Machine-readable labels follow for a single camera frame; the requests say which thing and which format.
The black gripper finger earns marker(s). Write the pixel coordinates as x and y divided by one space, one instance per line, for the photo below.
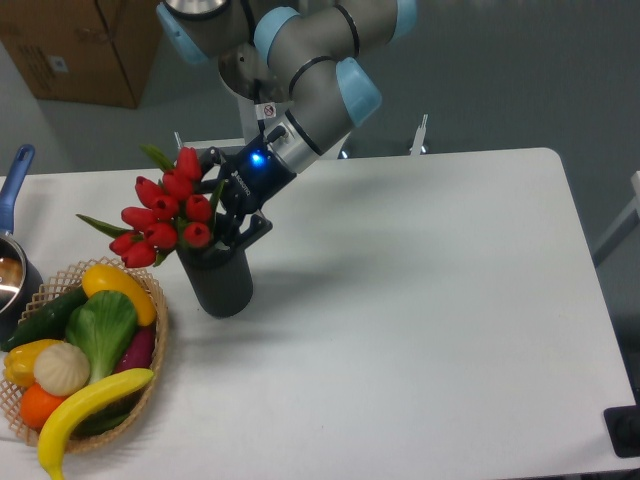
233 233
214 169

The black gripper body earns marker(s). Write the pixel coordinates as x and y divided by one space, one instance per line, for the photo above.
253 176

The red tulip bouquet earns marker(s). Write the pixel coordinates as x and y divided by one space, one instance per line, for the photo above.
178 211

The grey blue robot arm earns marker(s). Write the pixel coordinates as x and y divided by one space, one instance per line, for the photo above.
201 30

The dark grey ribbed vase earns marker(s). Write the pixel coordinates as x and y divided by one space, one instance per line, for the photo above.
221 279

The brown cardboard box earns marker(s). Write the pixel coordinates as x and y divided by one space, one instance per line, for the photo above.
94 52

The purple eggplant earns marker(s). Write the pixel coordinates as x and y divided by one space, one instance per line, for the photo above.
140 351

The green lettuce leaf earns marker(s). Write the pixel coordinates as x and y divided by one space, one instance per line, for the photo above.
102 329

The woven wicker basket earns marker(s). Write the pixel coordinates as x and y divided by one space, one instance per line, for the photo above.
13 427

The green cucumber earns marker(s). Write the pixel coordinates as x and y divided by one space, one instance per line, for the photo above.
47 322

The white steamed bun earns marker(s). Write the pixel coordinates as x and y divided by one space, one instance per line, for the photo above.
61 369

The yellow banana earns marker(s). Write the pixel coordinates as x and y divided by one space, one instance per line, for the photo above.
58 428

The yellow bell pepper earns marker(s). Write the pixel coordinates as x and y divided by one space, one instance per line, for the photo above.
20 361

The orange fruit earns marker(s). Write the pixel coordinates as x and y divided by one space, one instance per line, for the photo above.
37 405

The white chair part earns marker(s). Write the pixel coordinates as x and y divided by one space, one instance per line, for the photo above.
620 227

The black device at table edge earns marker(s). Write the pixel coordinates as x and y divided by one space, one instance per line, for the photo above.
623 428

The white metal frame bracket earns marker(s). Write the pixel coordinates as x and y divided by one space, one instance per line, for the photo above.
420 135

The blue handled steel pot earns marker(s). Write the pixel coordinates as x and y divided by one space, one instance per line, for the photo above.
20 279

